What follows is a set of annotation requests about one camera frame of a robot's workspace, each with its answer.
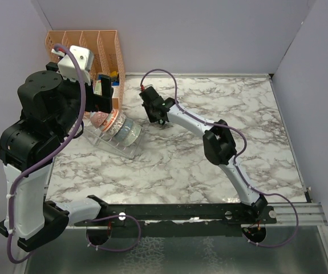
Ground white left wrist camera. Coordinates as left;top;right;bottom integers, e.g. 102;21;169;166
51;43;94;86

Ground yellow grey eraser block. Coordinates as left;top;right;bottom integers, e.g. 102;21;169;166
110;71;119;82

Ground white teal patterned bowl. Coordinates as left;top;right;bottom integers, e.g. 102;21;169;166
122;123;141;147

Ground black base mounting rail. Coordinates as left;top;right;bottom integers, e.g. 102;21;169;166
76;201;277;237

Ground grey lace patterned bowl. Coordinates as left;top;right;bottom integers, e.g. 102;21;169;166
107;112;126;136

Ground black leaf patterned bowl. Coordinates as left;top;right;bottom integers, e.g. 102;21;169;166
90;111;108;128

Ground blue wave hexagon bowl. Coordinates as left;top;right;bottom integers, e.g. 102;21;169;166
114;118;133;143

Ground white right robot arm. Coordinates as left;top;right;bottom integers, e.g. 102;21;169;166
139;86;268;223

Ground orange plastic file organizer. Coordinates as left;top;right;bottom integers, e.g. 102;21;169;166
44;29;126;115

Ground white wire dish rack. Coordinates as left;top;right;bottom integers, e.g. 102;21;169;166
82;113;145;159

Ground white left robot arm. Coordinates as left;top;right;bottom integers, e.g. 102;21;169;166
0;70;114;252

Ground orange floral bowl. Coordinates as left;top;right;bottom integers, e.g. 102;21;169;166
102;109;119;132

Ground green white box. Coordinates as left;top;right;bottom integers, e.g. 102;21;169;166
93;80;102;96

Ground white label card box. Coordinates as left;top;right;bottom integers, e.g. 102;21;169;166
112;85;120;100

